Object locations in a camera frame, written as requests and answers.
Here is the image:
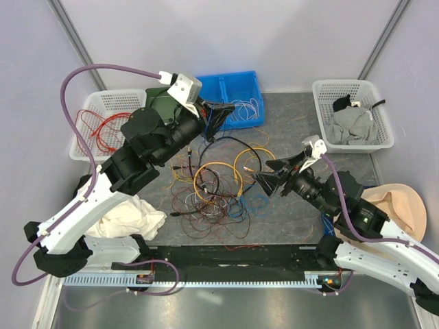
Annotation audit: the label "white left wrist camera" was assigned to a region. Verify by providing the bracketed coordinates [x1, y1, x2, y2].
[158, 71, 202, 118]

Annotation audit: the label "white slotted cable duct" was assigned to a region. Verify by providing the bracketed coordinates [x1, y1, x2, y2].
[64, 273, 322, 289]

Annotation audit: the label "grey cloth in basket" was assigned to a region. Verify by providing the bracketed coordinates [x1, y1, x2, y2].
[326, 107, 378, 145]

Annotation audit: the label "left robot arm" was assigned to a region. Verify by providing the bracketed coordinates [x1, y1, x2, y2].
[24, 99, 235, 278]

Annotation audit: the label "white left perforated basket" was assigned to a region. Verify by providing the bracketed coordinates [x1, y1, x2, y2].
[75, 89, 146, 164]

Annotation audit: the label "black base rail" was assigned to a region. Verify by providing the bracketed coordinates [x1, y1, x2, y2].
[111, 243, 344, 282]

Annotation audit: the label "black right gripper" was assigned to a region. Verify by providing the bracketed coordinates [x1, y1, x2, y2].
[250, 150, 335, 217]

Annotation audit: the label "red cables in basket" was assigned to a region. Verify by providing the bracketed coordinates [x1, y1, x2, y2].
[74, 108, 133, 155]

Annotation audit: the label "green plastic box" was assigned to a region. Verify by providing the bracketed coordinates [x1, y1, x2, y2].
[145, 87, 180, 124]

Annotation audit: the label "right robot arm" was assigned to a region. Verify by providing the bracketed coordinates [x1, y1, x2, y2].
[252, 151, 438, 315]

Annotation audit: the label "blue cloth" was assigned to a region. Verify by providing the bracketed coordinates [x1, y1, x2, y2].
[321, 212, 336, 236]

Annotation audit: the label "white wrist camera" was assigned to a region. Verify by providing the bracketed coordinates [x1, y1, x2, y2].
[299, 135, 327, 173]
[158, 71, 202, 118]

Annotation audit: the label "blue plastic divided bin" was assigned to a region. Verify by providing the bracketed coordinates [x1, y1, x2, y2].
[197, 71, 265, 130]

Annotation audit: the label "black item in basket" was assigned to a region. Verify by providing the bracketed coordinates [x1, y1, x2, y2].
[333, 94, 351, 112]

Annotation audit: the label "long black ethernet cable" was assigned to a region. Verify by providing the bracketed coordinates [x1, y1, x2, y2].
[171, 136, 272, 217]

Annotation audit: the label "dark blue thin wire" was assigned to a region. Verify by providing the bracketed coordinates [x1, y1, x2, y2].
[198, 102, 237, 162]

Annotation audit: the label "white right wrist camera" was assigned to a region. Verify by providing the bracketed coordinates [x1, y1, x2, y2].
[299, 135, 327, 173]

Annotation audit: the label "white cloth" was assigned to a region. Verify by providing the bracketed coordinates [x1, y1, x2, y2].
[85, 195, 167, 241]

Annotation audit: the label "beige bucket hat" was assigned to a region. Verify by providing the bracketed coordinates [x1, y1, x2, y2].
[361, 184, 427, 242]

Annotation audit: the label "thin brown wire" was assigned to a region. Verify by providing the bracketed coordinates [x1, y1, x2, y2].
[169, 178, 251, 241]

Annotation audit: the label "white wires in blue bin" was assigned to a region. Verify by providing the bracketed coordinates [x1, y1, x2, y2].
[228, 97, 263, 121]

